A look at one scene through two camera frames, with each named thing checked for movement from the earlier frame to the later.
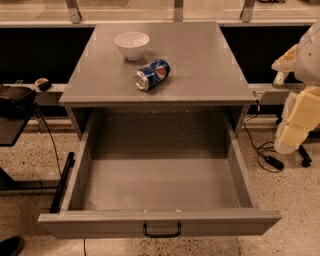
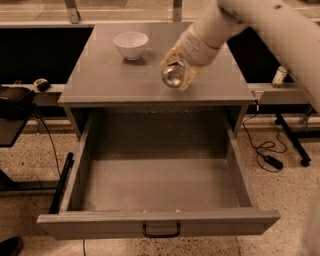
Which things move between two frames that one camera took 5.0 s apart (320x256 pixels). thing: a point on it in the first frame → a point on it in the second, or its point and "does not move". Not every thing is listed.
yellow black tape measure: [43, 84] does not move
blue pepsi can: [151, 74] → [173, 74]
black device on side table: [17, 102] does not move
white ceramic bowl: [133, 44] does not move
